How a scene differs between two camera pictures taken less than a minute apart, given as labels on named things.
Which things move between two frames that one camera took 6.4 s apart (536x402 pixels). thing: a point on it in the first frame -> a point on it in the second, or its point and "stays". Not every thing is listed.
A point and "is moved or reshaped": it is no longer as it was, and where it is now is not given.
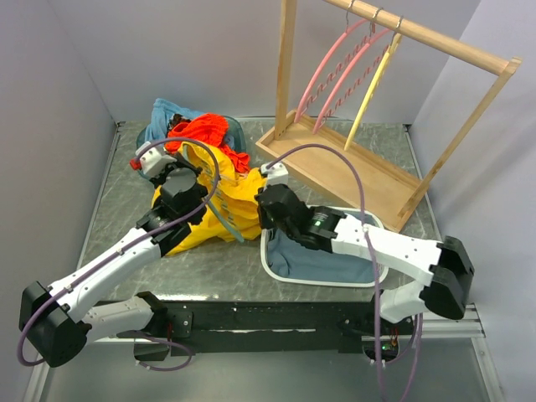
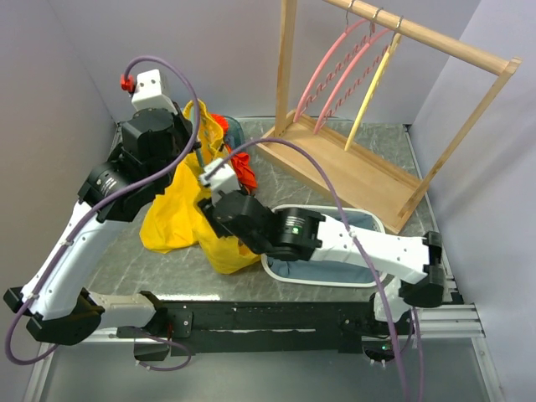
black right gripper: [265, 222] -> [206, 205]
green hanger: [238, 237] is moved or reshaped
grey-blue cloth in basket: [291, 260] stays
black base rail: [275, 327] stays
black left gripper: [160, 177] -> [183, 124]
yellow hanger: [373, 88] stays
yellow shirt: [233, 199] is moved or reshaped
